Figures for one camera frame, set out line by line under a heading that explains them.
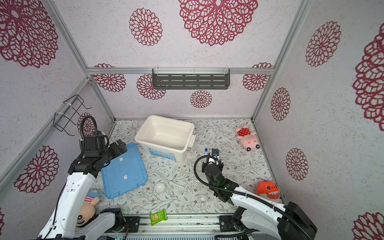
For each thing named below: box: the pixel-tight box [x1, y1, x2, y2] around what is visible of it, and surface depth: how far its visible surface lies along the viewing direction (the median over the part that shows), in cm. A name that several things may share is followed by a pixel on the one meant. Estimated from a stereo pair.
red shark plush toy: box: [256, 180, 282, 204], surface depth 79 cm
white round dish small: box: [198, 194, 208, 203], surface depth 81 cm
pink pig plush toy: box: [235, 125, 261, 152], surface depth 104 cm
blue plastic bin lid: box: [101, 142, 148, 199], surface depth 92 cm
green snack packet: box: [149, 209, 168, 226], surface depth 77 cm
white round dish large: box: [154, 182, 166, 194], surface depth 87 cm
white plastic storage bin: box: [134, 115, 197, 162], surface depth 97 cm
